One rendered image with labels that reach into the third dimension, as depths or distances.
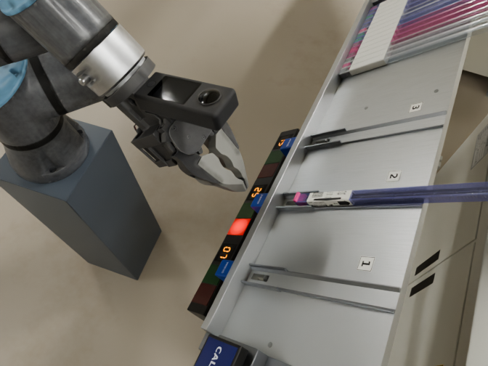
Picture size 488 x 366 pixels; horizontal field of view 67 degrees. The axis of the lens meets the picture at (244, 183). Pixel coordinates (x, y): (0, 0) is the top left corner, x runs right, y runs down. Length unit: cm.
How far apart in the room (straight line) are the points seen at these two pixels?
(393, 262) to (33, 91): 57
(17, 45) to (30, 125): 21
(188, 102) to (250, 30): 153
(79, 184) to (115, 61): 41
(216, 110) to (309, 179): 19
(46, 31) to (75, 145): 38
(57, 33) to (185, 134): 16
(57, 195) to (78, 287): 58
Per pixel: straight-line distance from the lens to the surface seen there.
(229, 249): 55
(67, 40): 43
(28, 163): 79
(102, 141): 83
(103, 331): 126
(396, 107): 53
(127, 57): 43
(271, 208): 50
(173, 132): 44
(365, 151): 49
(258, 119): 153
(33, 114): 70
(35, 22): 44
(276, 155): 63
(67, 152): 78
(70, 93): 68
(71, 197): 79
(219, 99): 40
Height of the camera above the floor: 117
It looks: 60 degrees down
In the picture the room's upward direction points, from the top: straight up
